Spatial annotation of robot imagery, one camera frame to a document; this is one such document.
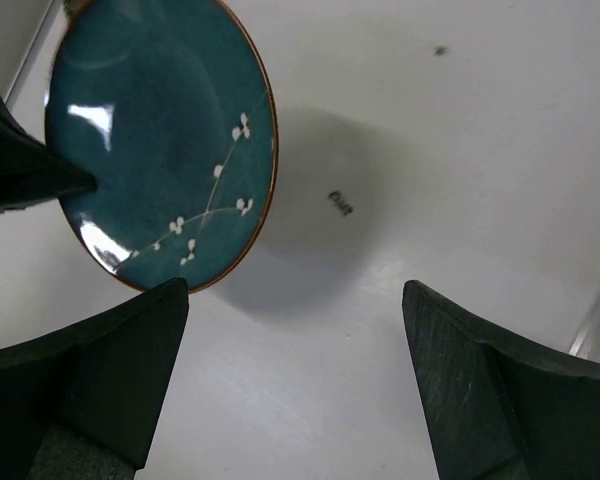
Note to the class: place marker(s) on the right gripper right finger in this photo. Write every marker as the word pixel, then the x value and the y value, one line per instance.
pixel 498 405

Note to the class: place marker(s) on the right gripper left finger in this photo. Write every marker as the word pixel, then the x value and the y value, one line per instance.
pixel 83 402

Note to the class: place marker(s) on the aluminium frame rail left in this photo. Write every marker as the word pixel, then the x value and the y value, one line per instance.
pixel 51 12

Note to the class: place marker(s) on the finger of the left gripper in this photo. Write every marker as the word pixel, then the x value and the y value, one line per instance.
pixel 30 173

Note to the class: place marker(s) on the dark teal plate back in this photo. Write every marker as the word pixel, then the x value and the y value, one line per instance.
pixel 168 105

